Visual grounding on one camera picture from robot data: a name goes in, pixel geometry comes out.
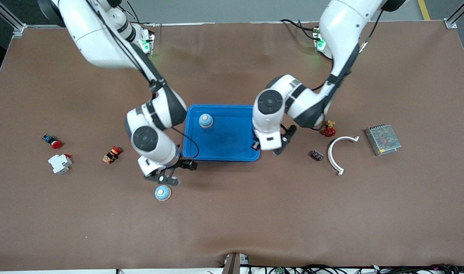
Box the blue bell with beige button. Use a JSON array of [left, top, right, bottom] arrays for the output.
[[198, 113, 214, 129], [155, 185, 172, 202]]

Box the brass valve with red handwheel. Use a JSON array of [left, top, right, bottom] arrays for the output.
[[322, 120, 337, 138]]

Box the blue plastic tray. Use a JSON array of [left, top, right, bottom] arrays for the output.
[[182, 104, 261, 162]]

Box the brown table mat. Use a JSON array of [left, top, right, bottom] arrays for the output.
[[0, 21, 464, 271]]

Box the perforated metal power supply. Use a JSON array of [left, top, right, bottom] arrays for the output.
[[365, 124, 402, 156]]

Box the white circuit breaker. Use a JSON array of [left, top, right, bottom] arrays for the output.
[[48, 153, 73, 175]]

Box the white curved plastic bracket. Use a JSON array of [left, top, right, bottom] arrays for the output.
[[328, 136, 360, 176]]

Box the orange red emergency switch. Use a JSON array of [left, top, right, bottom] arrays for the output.
[[102, 145, 122, 164]]

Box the black arm base cable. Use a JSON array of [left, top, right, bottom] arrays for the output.
[[280, 18, 320, 41], [126, 0, 158, 28]]

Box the red push button switch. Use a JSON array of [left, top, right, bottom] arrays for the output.
[[42, 134, 63, 150]]

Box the aluminium frame profile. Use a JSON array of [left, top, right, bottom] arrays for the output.
[[0, 0, 27, 39], [443, 0, 464, 29]]

